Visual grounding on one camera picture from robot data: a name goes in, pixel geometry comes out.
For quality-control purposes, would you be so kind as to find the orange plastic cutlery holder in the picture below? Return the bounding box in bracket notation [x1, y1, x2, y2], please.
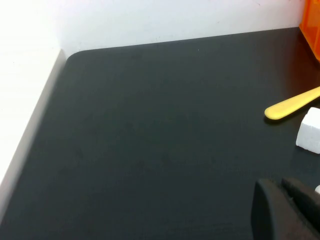
[299, 0, 320, 61]

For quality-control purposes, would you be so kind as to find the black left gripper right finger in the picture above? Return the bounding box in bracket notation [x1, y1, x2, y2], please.
[281, 176, 320, 221]

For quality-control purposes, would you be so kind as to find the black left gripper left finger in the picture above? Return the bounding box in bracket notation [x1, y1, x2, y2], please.
[251, 178, 320, 240]

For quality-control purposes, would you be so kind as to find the white foam block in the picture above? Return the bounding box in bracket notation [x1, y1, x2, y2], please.
[295, 106, 320, 155]

